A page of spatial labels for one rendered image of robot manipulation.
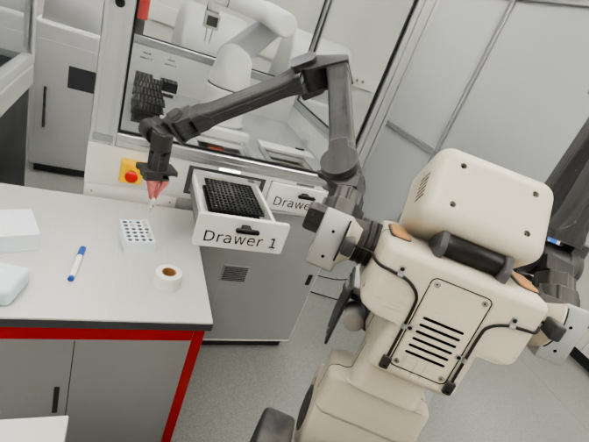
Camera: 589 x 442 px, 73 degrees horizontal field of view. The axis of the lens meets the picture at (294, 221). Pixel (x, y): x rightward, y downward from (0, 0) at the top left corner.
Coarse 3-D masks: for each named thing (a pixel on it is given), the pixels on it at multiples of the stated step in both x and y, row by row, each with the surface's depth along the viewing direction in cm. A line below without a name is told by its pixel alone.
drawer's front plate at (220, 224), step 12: (204, 216) 115; (216, 216) 116; (228, 216) 118; (204, 228) 117; (216, 228) 118; (228, 228) 119; (252, 228) 122; (264, 228) 123; (276, 228) 125; (288, 228) 126; (192, 240) 118; (204, 240) 119; (228, 240) 122; (252, 240) 125; (264, 240) 126; (276, 240) 127; (264, 252) 128; (276, 252) 130
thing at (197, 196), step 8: (192, 176) 144; (200, 176) 146; (208, 176) 147; (216, 176) 149; (192, 184) 141; (200, 184) 148; (248, 184) 154; (256, 184) 155; (192, 192) 139; (200, 192) 146; (256, 192) 152; (192, 200) 136; (200, 200) 128; (264, 200) 145; (200, 208) 124; (264, 208) 141; (272, 216) 136
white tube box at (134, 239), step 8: (120, 224) 119; (128, 224) 120; (136, 224) 122; (120, 232) 119; (128, 232) 118; (136, 232) 119; (144, 232) 119; (152, 232) 121; (128, 240) 113; (136, 240) 116; (144, 240) 117; (152, 240) 118; (128, 248) 114; (136, 248) 115; (144, 248) 116; (152, 248) 118
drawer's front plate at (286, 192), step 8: (272, 184) 153; (280, 184) 154; (288, 184) 157; (272, 192) 155; (280, 192) 156; (288, 192) 157; (296, 192) 158; (304, 192) 159; (312, 192) 160; (320, 192) 162; (328, 192) 164; (272, 200) 157; (288, 200) 159; (296, 200) 160; (304, 200) 161; (320, 200) 164; (272, 208) 159; (280, 208) 160; (288, 208) 161; (296, 208) 162
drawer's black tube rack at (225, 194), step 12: (204, 180) 142; (216, 180) 145; (204, 192) 140; (216, 192) 136; (228, 192) 139; (240, 192) 142; (252, 192) 146; (216, 204) 129; (228, 204) 131; (240, 204) 134; (252, 204) 137; (240, 216) 133; (252, 216) 136
